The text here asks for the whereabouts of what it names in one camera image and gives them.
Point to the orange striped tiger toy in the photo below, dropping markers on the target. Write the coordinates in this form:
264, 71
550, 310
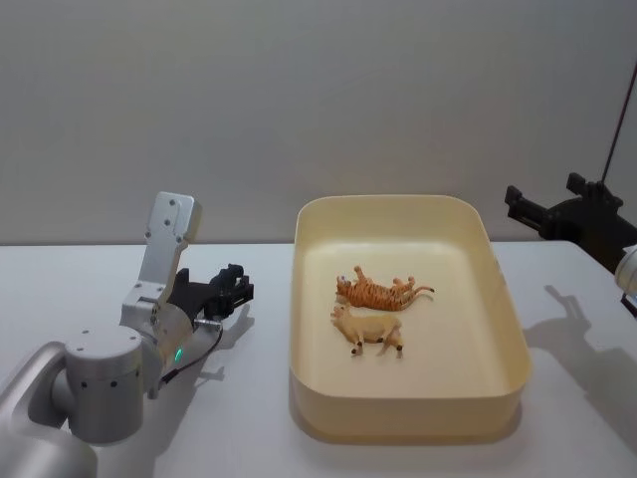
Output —
378, 294

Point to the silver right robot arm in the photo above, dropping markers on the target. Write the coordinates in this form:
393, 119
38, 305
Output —
628, 274

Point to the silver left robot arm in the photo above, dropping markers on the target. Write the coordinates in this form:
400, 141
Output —
102, 368

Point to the cream plastic tray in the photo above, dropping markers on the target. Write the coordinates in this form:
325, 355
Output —
413, 398

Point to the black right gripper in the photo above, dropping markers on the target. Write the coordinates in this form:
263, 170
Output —
589, 224

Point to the cream lioness toy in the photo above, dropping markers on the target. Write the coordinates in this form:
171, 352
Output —
370, 326

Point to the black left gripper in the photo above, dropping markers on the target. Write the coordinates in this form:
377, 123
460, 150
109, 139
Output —
191, 295

